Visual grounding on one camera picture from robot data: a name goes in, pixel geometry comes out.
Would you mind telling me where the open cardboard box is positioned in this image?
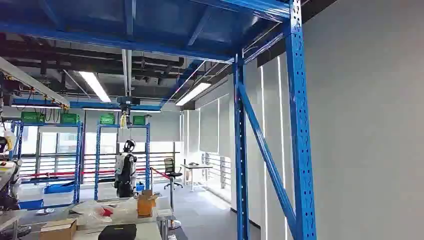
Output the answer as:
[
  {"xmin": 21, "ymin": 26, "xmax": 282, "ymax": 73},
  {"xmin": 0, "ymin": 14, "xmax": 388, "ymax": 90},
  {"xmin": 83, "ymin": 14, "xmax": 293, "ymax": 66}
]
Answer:
[{"xmin": 136, "ymin": 189, "xmax": 160, "ymax": 219}]

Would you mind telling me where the white work table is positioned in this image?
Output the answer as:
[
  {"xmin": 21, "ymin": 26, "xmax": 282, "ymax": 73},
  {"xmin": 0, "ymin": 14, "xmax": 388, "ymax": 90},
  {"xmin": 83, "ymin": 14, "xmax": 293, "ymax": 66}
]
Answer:
[{"xmin": 71, "ymin": 195, "xmax": 174, "ymax": 240}]

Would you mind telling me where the wide blue shelving rack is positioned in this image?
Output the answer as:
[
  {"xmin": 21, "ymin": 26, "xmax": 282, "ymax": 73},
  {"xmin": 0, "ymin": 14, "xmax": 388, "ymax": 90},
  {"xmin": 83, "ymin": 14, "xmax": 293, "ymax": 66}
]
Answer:
[{"xmin": 9, "ymin": 120, "xmax": 84, "ymax": 210}]

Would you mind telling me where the black office chair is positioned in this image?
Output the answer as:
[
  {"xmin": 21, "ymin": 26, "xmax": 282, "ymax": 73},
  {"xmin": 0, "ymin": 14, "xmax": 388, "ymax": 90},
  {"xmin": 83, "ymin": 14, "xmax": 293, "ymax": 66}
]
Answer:
[{"xmin": 163, "ymin": 157, "xmax": 184, "ymax": 191}]

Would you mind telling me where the grey window railing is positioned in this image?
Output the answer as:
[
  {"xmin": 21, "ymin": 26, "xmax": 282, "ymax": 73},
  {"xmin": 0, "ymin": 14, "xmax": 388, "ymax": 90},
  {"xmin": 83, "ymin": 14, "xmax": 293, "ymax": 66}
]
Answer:
[{"xmin": 202, "ymin": 152, "xmax": 233, "ymax": 190}]

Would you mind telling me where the long ceiling light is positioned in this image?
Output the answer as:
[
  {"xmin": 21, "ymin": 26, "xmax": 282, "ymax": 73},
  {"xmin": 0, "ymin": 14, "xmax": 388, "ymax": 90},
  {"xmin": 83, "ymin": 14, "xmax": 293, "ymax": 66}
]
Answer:
[
  {"xmin": 78, "ymin": 71, "xmax": 112, "ymax": 104},
  {"xmin": 175, "ymin": 82, "xmax": 212, "ymax": 107}
]

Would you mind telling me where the narrow blue shelving rack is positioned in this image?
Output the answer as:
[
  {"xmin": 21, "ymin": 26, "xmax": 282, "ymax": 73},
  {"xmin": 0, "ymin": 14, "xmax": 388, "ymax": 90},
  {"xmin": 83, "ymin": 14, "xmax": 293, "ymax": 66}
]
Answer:
[{"xmin": 93, "ymin": 123, "xmax": 152, "ymax": 201}]

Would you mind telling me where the white desk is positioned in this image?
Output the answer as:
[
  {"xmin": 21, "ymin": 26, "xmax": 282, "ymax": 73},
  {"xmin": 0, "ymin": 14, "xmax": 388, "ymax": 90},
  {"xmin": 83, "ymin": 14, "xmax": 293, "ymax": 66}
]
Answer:
[{"xmin": 180, "ymin": 162, "xmax": 214, "ymax": 192}]

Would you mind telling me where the long red barrier belt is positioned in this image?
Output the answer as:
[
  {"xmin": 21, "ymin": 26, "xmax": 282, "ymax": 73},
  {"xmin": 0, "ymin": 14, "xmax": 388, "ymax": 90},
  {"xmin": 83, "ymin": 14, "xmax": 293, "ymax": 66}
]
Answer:
[{"xmin": 19, "ymin": 168, "xmax": 147, "ymax": 179}]

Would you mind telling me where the short red barrier belt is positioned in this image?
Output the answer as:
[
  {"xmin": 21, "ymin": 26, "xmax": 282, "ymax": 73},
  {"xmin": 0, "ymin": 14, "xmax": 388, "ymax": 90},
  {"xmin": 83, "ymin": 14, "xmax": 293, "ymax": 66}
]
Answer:
[{"xmin": 150, "ymin": 167, "xmax": 172, "ymax": 181}]

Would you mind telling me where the silver stanchion post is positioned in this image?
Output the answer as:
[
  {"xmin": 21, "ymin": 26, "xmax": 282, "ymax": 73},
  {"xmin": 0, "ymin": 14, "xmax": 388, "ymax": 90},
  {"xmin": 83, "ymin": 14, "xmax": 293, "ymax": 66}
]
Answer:
[{"xmin": 167, "ymin": 185, "xmax": 182, "ymax": 230}]

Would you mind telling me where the blue crane beam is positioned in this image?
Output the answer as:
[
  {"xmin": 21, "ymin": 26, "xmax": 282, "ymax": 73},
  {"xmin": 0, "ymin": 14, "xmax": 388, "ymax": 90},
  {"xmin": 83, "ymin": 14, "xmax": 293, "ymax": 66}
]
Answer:
[{"xmin": 12, "ymin": 98, "xmax": 163, "ymax": 112}]

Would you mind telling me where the grey gantry beam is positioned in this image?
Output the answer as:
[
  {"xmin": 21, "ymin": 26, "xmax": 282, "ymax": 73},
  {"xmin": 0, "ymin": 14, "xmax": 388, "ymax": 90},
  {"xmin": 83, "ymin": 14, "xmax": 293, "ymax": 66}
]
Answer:
[{"xmin": 0, "ymin": 56, "xmax": 70, "ymax": 108}]

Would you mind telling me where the clear plastic bag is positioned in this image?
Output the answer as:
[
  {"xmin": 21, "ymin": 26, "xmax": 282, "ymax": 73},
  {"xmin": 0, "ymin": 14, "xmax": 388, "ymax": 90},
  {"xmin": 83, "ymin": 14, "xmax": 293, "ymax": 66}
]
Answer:
[{"xmin": 67, "ymin": 198, "xmax": 140, "ymax": 229}]

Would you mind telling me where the large blue steel rack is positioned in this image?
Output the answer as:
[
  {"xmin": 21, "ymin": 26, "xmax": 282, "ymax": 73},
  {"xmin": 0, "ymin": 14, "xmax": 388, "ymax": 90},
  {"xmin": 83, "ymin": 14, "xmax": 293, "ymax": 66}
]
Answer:
[{"xmin": 0, "ymin": 0, "xmax": 317, "ymax": 240}]

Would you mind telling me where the black carrying case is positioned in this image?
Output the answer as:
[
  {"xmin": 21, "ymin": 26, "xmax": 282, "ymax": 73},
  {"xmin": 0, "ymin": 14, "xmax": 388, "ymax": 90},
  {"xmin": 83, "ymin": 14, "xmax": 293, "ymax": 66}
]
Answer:
[{"xmin": 97, "ymin": 224, "xmax": 138, "ymax": 240}]

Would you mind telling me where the blue plastic bin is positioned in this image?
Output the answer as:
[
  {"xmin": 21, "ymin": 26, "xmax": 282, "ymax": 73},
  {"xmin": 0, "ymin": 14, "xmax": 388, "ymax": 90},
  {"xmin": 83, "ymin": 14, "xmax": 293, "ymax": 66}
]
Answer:
[
  {"xmin": 18, "ymin": 198, "xmax": 45, "ymax": 211},
  {"xmin": 43, "ymin": 181, "xmax": 76, "ymax": 195}
]

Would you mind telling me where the black and white humanoid robot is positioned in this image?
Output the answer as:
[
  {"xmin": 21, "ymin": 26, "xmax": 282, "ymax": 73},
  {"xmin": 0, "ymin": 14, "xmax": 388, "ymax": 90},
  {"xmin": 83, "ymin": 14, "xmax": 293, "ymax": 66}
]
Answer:
[
  {"xmin": 113, "ymin": 139, "xmax": 138, "ymax": 199},
  {"xmin": 0, "ymin": 129, "xmax": 23, "ymax": 211}
]

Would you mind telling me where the closed cardboard box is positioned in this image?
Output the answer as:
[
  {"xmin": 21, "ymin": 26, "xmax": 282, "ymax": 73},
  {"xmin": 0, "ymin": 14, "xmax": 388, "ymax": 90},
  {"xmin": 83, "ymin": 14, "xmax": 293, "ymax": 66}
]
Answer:
[{"xmin": 39, "ymin": 218, "xmax": 78, "ymax": 240}]

